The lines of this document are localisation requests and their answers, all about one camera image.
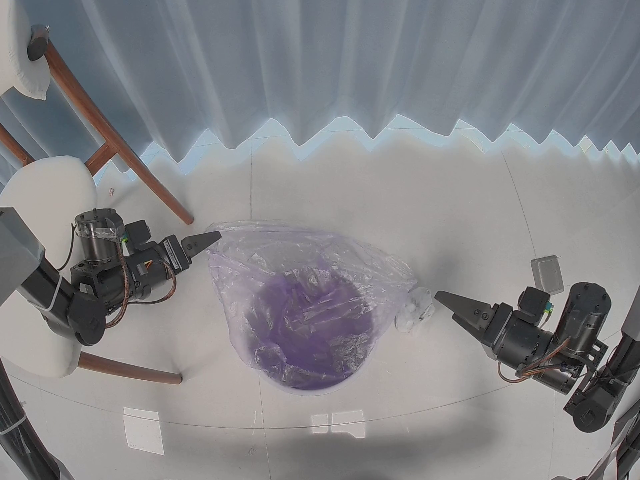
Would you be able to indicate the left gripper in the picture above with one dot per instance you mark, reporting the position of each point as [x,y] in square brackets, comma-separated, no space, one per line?
[145,273]

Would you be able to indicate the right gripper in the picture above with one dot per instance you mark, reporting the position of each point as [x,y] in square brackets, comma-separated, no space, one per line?
[520,343]

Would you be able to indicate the purple plastic bag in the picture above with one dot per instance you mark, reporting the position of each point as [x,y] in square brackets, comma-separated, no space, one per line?
[300,298]

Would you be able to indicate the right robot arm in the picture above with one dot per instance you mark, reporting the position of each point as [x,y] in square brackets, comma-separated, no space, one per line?
[585,318]

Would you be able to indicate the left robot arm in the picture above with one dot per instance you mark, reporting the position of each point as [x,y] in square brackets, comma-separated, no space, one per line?
[55,298]

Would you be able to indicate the white trash bin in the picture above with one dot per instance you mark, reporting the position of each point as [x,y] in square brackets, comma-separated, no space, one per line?
[320,385]

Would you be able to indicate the crumpled clear wrapper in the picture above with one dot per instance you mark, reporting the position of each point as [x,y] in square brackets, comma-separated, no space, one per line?
[415,313]

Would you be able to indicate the white cushioned wooden chair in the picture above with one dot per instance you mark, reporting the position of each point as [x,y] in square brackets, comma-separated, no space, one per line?
[50,183]

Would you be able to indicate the white curtain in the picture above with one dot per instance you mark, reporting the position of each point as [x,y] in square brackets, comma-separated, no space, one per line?
[350,43]

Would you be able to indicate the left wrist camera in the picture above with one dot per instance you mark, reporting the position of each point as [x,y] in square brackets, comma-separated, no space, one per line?
[137,233]

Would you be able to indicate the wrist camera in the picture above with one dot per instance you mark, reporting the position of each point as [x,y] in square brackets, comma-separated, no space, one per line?
[534,305]
[137,233]

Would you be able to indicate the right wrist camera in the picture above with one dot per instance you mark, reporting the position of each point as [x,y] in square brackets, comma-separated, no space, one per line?
[534,305]

